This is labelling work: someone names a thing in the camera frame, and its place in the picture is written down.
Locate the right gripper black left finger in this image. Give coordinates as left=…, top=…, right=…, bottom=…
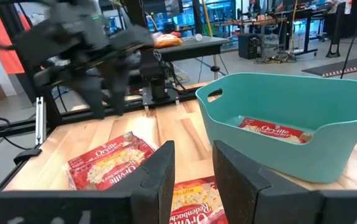
left=108, top=140, right=176, bottom=224

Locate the black side desk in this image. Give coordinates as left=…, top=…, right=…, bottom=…
left=158, top=35, right=231, bottom=63

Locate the black floor mat striped edge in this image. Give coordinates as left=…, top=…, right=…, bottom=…
left=302, top=57, right=357, bottom=78

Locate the orange snack bag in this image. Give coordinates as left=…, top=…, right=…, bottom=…
left=152, top=32, right=184, bottom=49

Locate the yellow pole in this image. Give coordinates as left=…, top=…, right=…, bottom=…
left=202, top=0, right=214, bottom=37

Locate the red popcorn bag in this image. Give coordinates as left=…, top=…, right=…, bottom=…
left=63, top=131, right=156, bottom=191
left=169, top=175, right=229, bottom=224
left=238, top=116, right=313, bottom=144

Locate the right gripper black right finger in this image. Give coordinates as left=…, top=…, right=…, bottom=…
left=212, top=140, right=322, bottom=224

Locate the teal plastic basket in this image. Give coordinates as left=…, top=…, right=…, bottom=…
left=195, top=72, right=357, bottom=184

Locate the wooden top workbench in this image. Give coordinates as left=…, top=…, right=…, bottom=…
left=215, top=16, right=288, bottom=60

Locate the person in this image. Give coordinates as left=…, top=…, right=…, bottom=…
left=273, top=0, right=288, bottom=12

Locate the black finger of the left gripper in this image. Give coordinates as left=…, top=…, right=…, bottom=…
left=100, top=60, right=131, bottom=116
left=72, top=71, right=106, bottom=120

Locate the silver aluminium bracket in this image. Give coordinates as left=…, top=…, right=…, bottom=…
left=35, top=96, right=47, bottom=146

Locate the black workshop desk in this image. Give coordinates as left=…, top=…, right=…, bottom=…
left=285, top=6, right=329, bottom=57

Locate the black table clamp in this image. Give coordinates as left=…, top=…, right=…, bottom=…
left=12, top=148, right=44, bottom=166

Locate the dark monitor screen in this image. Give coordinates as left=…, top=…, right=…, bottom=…
left=142, top=0, right=184, bottom=19

